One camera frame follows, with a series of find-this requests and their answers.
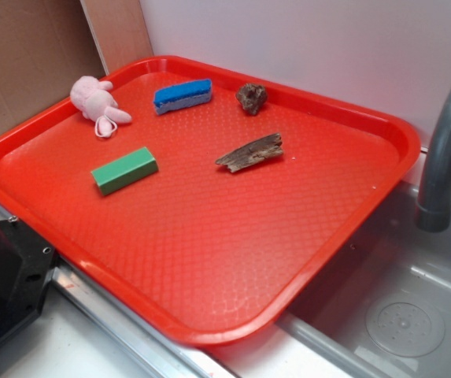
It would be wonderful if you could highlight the grey plastic sink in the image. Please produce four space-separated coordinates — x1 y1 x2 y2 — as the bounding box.
278 162 451 377

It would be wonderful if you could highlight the red plastic tray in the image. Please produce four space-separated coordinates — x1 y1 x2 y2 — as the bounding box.
0 57 420 346

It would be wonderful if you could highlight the dark brown rock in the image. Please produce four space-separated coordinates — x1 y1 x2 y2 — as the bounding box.
235 83 268 116

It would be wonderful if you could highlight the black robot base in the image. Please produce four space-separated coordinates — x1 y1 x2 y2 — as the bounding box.
0 219 57 346

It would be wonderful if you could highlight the green rectangular block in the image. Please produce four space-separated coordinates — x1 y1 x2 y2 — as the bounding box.
91 147 159 196

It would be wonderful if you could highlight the pink plush toy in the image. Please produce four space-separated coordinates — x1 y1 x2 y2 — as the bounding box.
70 76 132 139

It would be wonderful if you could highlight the brown cardboard sheet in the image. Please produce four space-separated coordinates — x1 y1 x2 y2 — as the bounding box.
0 1 153 135

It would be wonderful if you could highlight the blue sponge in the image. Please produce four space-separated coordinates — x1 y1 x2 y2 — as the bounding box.
153 79 213 115

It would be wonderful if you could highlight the brown wood chip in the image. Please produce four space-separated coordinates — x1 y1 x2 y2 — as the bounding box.
215 133 284 173

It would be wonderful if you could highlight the grey faucet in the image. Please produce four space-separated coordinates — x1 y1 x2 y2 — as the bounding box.
416 57 451 233

